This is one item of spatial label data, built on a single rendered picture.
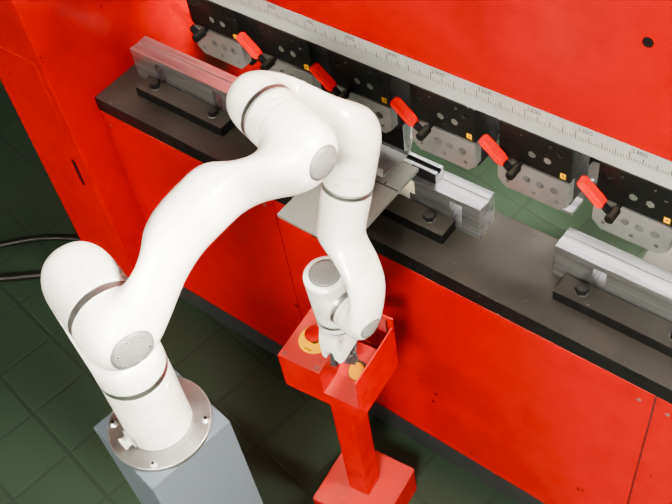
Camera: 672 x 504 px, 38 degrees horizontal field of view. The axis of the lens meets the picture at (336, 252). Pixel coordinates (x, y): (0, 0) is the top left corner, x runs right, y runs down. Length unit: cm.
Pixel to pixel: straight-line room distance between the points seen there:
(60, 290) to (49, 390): 171
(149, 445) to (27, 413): 145
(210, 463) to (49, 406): 139
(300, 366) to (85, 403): 118
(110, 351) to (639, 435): 115
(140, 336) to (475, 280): 85
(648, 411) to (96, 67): 157
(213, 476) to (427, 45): 88
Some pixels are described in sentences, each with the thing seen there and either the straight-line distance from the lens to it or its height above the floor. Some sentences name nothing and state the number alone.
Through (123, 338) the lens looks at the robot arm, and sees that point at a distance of 145.
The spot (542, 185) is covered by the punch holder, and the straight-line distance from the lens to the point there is 189.
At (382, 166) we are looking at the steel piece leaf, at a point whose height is 101.
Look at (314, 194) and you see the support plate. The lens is 209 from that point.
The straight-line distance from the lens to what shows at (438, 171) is 211.
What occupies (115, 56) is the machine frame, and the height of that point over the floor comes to 93.
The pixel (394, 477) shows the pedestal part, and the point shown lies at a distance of 268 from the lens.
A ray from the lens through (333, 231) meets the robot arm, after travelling 170.
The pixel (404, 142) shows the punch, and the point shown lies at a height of 105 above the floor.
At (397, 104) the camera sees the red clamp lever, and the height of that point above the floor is 123.
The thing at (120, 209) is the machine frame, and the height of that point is 49.
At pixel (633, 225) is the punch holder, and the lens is 183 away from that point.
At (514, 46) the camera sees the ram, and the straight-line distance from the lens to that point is 170.
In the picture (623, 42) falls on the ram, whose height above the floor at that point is 153.
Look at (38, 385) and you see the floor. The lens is 324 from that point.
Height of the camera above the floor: 253
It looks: 51 degrees down
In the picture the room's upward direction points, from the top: 10 degrees counter-clockwise
